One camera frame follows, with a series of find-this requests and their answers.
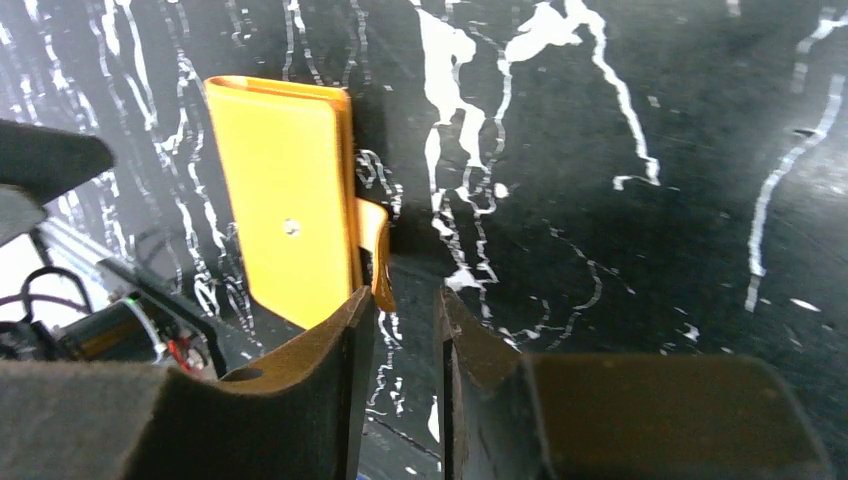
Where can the orange card holder wallet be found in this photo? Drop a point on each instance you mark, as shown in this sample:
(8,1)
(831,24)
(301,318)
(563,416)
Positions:
(286,151)

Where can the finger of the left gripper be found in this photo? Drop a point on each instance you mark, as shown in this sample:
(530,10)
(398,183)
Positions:
(39,164)

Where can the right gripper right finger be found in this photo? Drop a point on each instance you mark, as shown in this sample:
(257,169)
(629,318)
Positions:
(504,414)

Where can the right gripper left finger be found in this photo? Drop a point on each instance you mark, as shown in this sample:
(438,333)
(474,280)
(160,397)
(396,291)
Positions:
(295,413)

